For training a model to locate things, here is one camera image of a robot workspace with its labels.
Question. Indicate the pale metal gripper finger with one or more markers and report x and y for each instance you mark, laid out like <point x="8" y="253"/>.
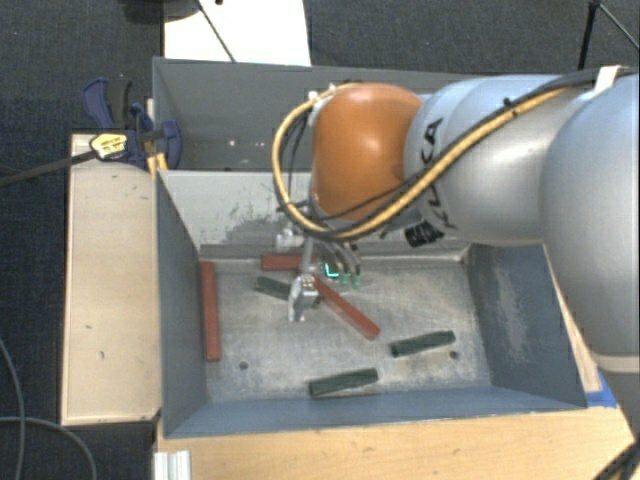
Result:
<point x="297" y="304"/>
<point x="312" y="297"/>

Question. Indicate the pale wood board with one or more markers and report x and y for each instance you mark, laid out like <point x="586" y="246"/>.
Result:
<point x="112" y="288"/>

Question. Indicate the red-brown flat block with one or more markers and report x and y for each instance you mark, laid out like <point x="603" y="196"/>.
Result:
<point x="279" y="262"/>
<point x="211" y="313"/>
<point x="352" y="314"/>

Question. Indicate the dark green flat block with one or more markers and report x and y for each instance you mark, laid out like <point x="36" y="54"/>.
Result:
<point x="343" y="382"/>
<point x="272" y="288"/>
<point x="422" y="343"/>

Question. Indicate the grey metal bin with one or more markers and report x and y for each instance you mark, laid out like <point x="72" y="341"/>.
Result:
<point x="280" y="338"/>

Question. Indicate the black cylinder on white bracket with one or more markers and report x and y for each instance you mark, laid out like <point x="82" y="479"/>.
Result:
<point x="424" y="235"/>

